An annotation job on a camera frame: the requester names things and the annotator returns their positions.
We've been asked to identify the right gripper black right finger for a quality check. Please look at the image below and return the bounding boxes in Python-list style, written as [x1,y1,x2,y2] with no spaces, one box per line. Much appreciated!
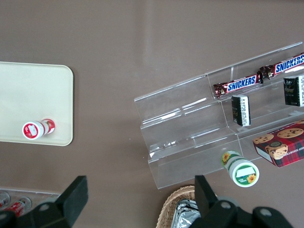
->
[193,174,240,228]

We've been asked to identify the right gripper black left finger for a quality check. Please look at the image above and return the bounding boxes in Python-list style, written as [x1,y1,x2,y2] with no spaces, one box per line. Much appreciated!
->
[22,175,89,228]

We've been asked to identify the clear acrylic bottle rack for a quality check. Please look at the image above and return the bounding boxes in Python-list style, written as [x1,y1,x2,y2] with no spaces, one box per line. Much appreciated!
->
[0,187,60,216]

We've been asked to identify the small black snack box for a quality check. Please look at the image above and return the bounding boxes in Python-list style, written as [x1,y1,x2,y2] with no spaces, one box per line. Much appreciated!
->
[231,94,252,127]
[283,75,304,107]

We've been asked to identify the green sunflower yogurt cup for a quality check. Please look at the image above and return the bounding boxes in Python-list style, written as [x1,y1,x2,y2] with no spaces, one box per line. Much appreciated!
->
[221,150,260,188]

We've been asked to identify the Snickers chocolate bar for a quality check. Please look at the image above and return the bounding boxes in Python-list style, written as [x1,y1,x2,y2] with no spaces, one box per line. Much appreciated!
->
[212,72,264,99]
[258,52,304,80]

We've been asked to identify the red cola bottle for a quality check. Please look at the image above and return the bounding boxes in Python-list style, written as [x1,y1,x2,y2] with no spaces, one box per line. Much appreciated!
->
[0,191,11,211]
[6,196,32,216]

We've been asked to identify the red lidded yogurt cup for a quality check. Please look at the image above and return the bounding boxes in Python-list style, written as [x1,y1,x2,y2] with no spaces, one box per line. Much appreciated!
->
[21,118,56,141]

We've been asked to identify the light oval wicker basket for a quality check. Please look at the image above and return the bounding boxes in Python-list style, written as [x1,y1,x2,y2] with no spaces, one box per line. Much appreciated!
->
[155,185,202,228]

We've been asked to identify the silver foil packets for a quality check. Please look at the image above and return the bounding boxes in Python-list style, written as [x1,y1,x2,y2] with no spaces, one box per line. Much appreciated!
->
[175,199,202,228]

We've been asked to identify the clear acrylic stepped shelf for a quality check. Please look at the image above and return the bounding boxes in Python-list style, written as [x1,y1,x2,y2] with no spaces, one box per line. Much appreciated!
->
[133,41,304,190]

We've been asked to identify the beige plastic tray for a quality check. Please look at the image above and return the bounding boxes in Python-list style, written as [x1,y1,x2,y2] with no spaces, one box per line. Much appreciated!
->
[0,61,74,147]

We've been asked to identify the red plaid cookie box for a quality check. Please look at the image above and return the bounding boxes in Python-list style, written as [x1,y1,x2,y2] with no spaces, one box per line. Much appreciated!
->
[252,118,304,168]

